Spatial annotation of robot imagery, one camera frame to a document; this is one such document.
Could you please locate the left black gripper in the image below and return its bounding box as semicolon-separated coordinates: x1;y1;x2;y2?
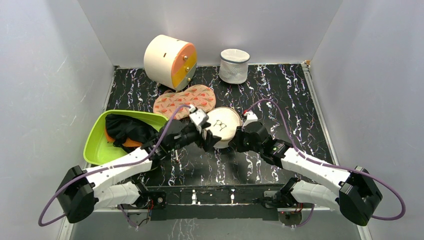
169;122;220;152

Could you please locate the round white mesh laundry bag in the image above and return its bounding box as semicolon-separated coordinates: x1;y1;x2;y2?
203;107;242;149

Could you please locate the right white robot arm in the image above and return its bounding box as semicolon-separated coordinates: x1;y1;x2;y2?
229;121;383;226

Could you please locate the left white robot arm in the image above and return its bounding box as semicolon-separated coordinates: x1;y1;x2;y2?
56;120;221;223

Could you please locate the red white marker pen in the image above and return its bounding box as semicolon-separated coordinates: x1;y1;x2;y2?
175;150;180;163

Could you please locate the floral pink mesh pouch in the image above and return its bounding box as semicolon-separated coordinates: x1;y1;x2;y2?
153;84;217;119

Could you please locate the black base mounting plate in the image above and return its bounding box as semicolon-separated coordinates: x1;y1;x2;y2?
117;183;316;222

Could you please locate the white mesh cylinder basket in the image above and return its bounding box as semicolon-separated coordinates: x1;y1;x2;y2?
218;48;251;84

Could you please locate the orange cloth in basin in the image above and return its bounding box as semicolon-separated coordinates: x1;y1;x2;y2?
104;128;143;148

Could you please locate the round cream drawer box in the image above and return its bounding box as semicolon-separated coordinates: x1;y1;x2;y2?
143;34;198;91

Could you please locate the black clothing in basin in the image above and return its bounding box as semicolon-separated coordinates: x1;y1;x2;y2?
105;113;158;144

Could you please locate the green plastic basin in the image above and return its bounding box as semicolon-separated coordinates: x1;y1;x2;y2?
83;109;168;166

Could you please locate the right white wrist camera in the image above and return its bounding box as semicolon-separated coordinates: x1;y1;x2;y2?
242;110;258;128

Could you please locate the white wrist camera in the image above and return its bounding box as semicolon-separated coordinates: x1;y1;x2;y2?
242;110;258;128
189;107;211;133

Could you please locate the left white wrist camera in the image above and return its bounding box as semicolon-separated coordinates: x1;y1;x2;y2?
189;107;211;133

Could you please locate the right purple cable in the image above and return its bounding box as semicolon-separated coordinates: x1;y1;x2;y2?
243;98;407;221

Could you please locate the purple cable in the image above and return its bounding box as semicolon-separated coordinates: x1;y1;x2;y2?
243;98;407;221
38;104;196;228

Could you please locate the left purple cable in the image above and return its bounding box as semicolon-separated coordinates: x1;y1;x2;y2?
38;104;196;228

